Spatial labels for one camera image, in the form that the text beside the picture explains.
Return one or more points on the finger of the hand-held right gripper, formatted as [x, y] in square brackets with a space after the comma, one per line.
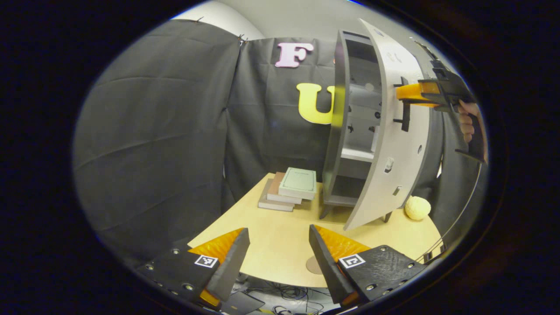
[415, 92]

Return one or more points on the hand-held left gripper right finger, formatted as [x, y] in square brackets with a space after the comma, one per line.
[326, 267]

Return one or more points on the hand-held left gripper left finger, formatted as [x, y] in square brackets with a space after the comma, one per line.
[229, 267]

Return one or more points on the dark grey cabinet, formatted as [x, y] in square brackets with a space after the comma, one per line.
[337, 131]

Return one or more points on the dark flat box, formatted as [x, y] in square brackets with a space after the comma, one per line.
[240, 303]

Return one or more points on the grey book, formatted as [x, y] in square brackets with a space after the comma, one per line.
[269, 203]

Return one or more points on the green notebook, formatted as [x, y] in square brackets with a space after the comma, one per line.
[299, 181]

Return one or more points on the brown book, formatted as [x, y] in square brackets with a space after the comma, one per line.
[275, 188]

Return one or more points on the yellow plush ball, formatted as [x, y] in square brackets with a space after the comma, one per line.
[418, 208]

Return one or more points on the black backdrop cloth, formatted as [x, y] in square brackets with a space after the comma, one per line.
[153, 131]

